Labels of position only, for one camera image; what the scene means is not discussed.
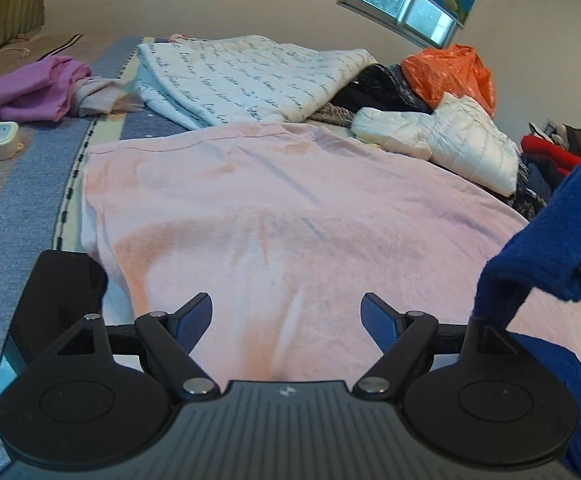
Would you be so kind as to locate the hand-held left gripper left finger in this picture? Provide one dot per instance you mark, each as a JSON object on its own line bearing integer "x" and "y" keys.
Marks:
{"x": 196, "y": 321}

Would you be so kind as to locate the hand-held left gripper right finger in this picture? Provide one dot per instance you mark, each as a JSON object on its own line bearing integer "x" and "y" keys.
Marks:
{"x": 378, "y": 322}

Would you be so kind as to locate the blue sweater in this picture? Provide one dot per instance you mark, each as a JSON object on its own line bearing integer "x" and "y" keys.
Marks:
{"x": 545, "y": 240}

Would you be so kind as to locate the dark clothes pile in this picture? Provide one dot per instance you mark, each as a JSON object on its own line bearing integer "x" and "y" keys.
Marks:
{"x": 375, "y": 85}

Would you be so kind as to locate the black glossy device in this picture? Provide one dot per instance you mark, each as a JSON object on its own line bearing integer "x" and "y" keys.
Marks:
{"x": 58, "y": 290}

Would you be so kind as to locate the pink bed sheet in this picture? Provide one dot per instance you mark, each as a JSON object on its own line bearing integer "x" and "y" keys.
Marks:
{"x": 280, "y": 200}

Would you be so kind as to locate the leopard patterned cloth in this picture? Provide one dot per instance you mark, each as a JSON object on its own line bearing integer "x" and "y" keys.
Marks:
{"x": 527, "y": 195}

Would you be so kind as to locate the white puffer jacket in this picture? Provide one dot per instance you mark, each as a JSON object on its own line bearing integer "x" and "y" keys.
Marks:
{"x": 460, "y": 140}

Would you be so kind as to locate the blue striped mattress cover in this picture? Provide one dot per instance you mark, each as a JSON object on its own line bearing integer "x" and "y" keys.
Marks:
{"x": 25, "y": 210}

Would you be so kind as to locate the black jacket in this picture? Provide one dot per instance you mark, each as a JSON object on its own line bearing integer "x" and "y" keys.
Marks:
{"x": 545, "y": 172}

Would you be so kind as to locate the pale beige cloth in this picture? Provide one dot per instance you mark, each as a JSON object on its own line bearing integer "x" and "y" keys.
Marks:
{"x": 98, "y": 97}

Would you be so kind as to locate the red garment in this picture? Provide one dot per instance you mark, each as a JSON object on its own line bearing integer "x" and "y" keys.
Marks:
{"x": 555, "y": 152}

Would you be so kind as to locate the white script-print quilt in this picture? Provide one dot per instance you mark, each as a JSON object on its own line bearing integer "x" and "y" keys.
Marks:
{"x": 250, "y": 77}

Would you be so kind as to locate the orange plastic bag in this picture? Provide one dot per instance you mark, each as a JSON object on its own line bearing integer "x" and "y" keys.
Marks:
{"x": 445, "y": 72}

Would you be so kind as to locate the purple cloth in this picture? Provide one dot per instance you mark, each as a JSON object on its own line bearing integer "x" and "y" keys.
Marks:
{"x": 30, "y": 92}

